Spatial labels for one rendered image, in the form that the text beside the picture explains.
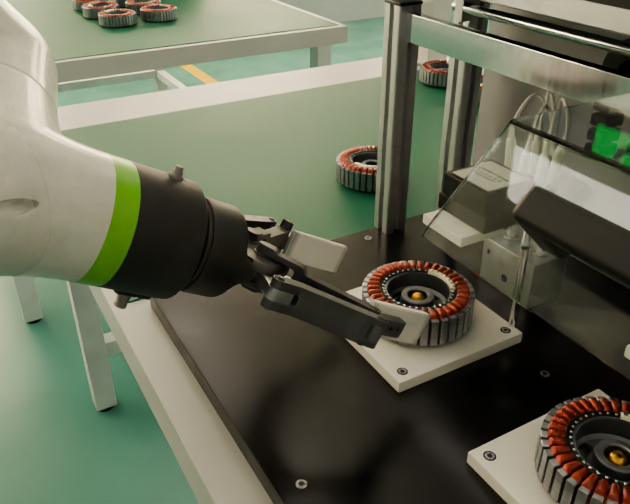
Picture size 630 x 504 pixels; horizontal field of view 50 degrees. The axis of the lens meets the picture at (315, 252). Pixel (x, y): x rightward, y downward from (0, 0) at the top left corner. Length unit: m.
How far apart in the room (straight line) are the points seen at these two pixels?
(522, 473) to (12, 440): 1.41
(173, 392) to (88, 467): 1.02
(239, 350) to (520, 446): 0.27
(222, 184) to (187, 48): 0.91
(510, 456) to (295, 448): 0.17
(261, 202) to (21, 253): 0.60
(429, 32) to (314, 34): 1.35
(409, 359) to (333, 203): 0.40
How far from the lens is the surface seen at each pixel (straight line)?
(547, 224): 0.30
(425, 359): 0.65
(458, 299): 0.67
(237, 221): 0.51
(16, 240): 0.43
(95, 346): 1.67
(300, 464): 0.56
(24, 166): 0.43
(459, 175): 0.67
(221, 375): 0.65
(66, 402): 1.85
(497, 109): 0.92
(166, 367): 0.70
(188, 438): 0.62
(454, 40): 0.72
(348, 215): 0.96
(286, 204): 0.99
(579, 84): 0.61
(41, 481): 1.68
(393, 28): 0.79
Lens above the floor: 1.19
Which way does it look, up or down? 30 degrees down
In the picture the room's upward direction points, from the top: straight up
